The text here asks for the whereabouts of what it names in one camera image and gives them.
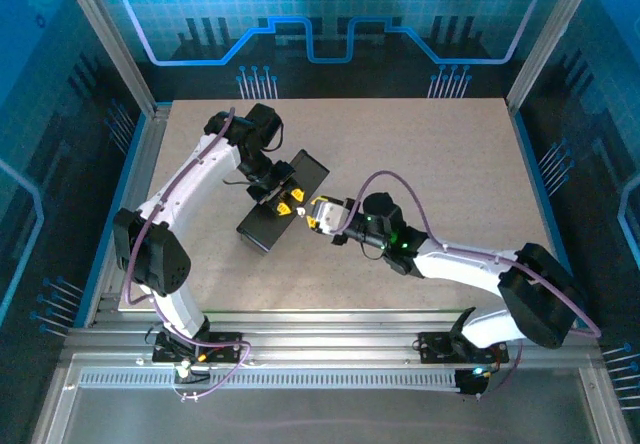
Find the aluminium frame rail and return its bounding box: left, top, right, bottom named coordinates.
left=63, top=310, right=601, bottom=363

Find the aluminium frame post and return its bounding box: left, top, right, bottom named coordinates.
left=55, top=0, right=159, bottom=118
left=505, top=0, right=604, bottom=114

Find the black box starry night print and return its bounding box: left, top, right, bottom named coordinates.
left=236, top=148, right=331, bottom=256

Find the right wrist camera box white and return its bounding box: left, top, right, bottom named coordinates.
left=312, top=198, right=352, bottom=236

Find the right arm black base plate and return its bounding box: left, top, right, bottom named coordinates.
left=417, top=331, right=510, bottom=365

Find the grey slotted cable duct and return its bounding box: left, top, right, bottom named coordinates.
left=78, top=369, right=459, bottom=391

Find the black controller box with LED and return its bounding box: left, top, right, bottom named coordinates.
left=454, top=366, right=494, bottom=398

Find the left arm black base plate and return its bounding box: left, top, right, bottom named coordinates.
left=152, top=332, right=244, bottom=364

